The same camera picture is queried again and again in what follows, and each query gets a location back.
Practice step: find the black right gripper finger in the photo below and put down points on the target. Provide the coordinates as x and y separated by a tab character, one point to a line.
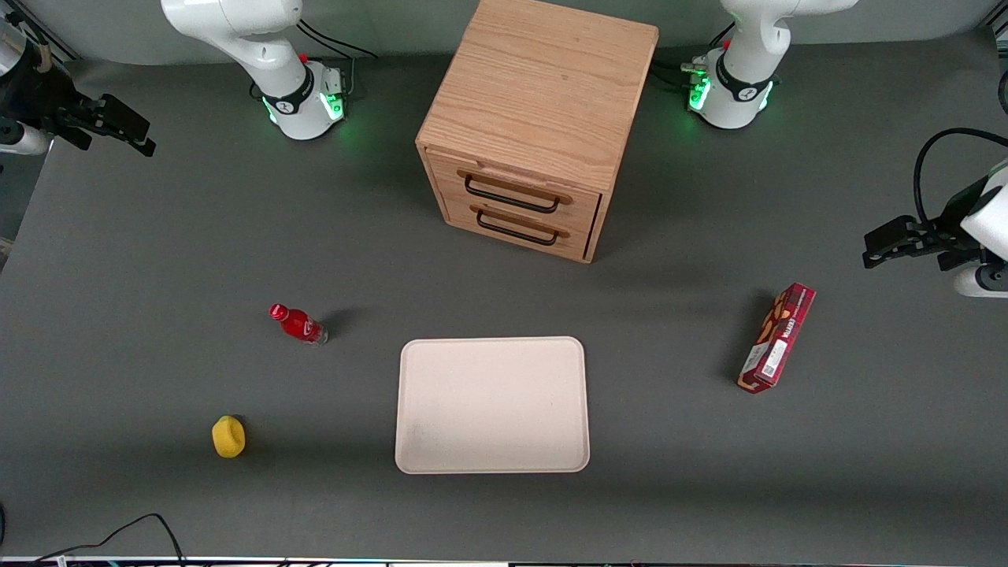
130	142
122	114

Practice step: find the red cookie box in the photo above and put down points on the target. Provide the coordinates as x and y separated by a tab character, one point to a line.
776	339

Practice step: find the wooden drawer cabinet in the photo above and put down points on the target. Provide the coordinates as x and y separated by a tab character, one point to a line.
543	79

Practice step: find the yellow lemon toy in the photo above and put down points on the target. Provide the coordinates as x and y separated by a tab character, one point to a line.
228	438

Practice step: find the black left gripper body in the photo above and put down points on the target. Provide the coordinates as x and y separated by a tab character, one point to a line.
950	220

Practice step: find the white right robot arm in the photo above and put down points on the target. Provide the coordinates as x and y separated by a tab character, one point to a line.
268	47

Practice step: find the beige rectangular tray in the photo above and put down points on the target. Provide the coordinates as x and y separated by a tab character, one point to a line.
492	405

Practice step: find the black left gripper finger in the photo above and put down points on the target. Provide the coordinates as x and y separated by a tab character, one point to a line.
894	256
890	232

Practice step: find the aluminium frame profile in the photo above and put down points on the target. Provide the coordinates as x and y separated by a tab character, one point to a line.
49	38

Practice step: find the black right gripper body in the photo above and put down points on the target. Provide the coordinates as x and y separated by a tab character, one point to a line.
35	98

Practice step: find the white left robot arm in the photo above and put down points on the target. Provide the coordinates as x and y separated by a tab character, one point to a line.
744	87

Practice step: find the red plastic bottle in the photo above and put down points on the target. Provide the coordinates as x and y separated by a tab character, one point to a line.
298	323

